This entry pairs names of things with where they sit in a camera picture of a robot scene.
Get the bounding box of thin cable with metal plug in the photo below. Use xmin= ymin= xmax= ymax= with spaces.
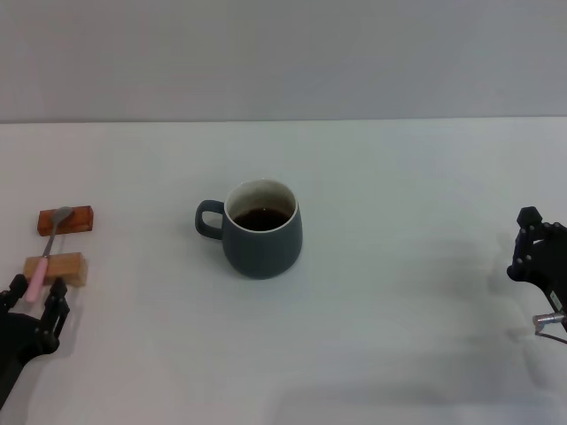
xmin=532 ymin=311 xmax=567 ymax=344

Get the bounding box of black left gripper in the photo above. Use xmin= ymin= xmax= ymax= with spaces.
xmin=0 ymin=274 xmax=72 ymax=399

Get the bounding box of dark coffee liquid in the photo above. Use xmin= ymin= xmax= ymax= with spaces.
xmin=233 ymin=207 xmax=291 ymax=233

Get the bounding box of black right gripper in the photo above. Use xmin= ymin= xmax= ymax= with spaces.
xmin=507 ymin=206 xmax=567 ymax=312

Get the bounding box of pink handled metal spoon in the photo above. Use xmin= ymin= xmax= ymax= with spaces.
xmin=25 ymin=206 xmax=74 ymax=305

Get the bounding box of dark reddish wooden rest block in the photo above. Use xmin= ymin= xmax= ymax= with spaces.
xmin=37 ymin=205 xmax=96 ymax=239

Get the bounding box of grey ceramic cup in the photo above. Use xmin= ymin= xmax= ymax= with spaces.
xmin=195 ymin=178 xmax=305 ymax=280

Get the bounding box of light wooden rest block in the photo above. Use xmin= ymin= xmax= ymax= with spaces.
xmin=22 ymin=251 xmax=89 ymax=289

